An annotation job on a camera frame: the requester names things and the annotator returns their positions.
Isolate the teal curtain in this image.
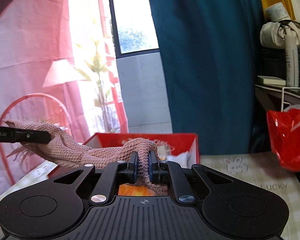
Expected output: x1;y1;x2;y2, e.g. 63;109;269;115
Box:
143;0;268;155

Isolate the black storage case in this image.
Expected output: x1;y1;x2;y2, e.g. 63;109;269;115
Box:
261;47;300;80

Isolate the orange cloth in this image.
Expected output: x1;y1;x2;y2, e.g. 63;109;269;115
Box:
118;184;157;196

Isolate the small cream box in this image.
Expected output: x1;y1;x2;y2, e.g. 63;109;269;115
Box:
257;76;286;86

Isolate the white paper roll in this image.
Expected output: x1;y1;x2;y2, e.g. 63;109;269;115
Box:
264;2;291;23

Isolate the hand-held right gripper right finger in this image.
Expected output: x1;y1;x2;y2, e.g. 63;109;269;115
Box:
147;151;242;203

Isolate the dark framed window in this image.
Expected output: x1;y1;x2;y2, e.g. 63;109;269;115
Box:
105;0;160;57

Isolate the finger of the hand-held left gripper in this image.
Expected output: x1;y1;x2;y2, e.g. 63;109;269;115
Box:
14;129;52;145

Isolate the red cardboard box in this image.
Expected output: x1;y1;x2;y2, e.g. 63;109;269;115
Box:
82;132;200;168

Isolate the dark desk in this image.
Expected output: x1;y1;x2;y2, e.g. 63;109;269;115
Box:
255;84;300;120

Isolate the pink knitted scarf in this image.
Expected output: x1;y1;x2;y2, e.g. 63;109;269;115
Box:
4;119;169;194

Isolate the white spray bottle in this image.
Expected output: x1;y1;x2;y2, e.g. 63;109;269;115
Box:
284;34;300;87

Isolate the white tied cloth bundle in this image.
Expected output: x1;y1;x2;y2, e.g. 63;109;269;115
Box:
259;20;300;50

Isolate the pink printed backdrop cloth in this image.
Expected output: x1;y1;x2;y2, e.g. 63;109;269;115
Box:
0;0;129;205

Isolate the red plastic bag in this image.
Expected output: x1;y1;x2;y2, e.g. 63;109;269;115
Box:
266;109;300;172

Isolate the plaid bunny print sheet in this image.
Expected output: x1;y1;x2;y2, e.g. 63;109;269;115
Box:
0;154;300;240

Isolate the white wire hook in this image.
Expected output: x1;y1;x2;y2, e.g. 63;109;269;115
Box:
280;86;300;133

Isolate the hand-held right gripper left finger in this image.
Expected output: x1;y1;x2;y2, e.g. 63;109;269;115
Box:
51;152;140;203

